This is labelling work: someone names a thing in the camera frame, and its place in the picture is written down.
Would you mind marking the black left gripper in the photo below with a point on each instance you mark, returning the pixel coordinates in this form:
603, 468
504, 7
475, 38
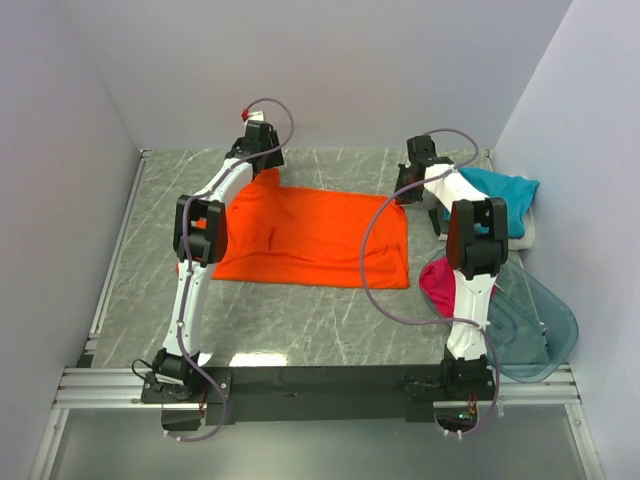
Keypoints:
276, 159

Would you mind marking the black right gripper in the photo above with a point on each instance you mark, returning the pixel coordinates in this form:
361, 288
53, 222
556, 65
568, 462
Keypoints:
409, 198

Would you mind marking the orange t shirt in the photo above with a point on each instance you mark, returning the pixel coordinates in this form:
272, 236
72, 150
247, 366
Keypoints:
303, 236

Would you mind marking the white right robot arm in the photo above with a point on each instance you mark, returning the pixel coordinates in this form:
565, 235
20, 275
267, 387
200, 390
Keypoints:
476, 248

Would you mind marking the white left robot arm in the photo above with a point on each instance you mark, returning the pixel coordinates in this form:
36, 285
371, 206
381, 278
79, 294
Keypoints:
200, 241

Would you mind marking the dark green folded t shirt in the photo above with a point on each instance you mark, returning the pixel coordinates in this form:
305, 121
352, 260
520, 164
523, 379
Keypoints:
434, 218

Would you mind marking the teal folded t shirt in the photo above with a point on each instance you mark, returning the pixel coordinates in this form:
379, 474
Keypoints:
517, 192

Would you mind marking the magenta t shirt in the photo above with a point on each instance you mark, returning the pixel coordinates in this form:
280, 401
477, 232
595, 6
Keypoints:
454, 295

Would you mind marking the white folded t shirt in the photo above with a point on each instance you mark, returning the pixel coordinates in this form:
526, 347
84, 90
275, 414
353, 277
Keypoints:
527, 240

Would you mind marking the blue transparent plastic bin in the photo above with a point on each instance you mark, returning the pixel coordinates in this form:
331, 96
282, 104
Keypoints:
560, 324

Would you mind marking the teal grey t shirt in bin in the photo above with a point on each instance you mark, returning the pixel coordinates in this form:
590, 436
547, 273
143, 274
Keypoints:
516, 331

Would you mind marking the black base crossbar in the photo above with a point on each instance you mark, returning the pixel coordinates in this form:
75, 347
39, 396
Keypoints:
298, 393

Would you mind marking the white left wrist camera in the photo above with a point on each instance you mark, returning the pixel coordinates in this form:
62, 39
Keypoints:
252, 115

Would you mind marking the aluminium frame rail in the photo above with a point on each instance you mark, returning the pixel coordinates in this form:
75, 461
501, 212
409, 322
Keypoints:
82, 386

